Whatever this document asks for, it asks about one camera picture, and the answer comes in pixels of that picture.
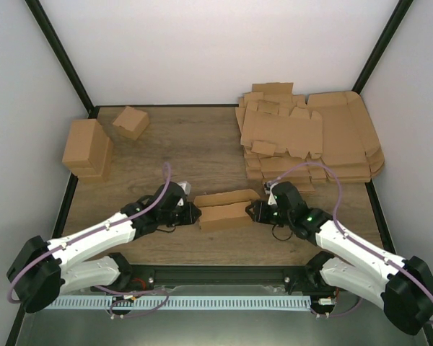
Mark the small folded cardboard box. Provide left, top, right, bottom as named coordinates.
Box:
left=112, top=106, right=150, bottom=141

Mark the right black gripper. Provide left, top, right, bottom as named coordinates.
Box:
left=245, top=200, right=293, bottom=226

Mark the right black frame post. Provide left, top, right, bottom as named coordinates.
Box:
left=352, top=0, right=414, bottom=94

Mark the black frame post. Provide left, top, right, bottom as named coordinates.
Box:
left=25, top=0, right=95, bottom=114
left=352, top=0, right=414, bottom=94

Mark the stack of flat cardboard blanks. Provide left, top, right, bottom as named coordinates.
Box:
left=235, top=82, right=327, bottom=193

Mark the light blue slotted cable duct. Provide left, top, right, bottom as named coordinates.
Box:
left=47, top=296, right=311, bottom=311

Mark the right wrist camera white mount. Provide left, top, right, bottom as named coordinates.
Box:
left=263, top=181, right=278, bottom=206

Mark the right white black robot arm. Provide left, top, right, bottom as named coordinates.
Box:
left=245, top=182, right=433, bottom=335

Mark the large folded cardboard box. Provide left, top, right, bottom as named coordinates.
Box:
left=62, top=119, right=113, bottom=184

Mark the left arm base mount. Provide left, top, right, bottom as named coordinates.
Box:
left=89, top=265, right=155, bottom=292

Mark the large flat cardboard blanks stack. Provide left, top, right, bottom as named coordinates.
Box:
left=307, top=91, right=385, bottom=182

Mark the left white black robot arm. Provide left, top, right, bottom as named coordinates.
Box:
left=6, top=182, right=201, bottom=314

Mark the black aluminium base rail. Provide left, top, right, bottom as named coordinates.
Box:
left=89, top=265, right=412, bottom=289

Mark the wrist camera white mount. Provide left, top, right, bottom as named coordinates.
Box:
left=263, top=181, right=278, bottom=206
left=177, top=181, right=191, bottom=207

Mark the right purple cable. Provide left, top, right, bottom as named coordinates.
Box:
left=268, top=161, right=433, bottom=325

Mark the left black frame post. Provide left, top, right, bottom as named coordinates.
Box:
left=25, top=0, right=95, bottom=114

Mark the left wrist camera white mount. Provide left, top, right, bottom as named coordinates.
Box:
left=177, top=181, right=191, bottom=207

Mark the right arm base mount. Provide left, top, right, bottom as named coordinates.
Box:
left=282, top=266, right=339, bottom=295

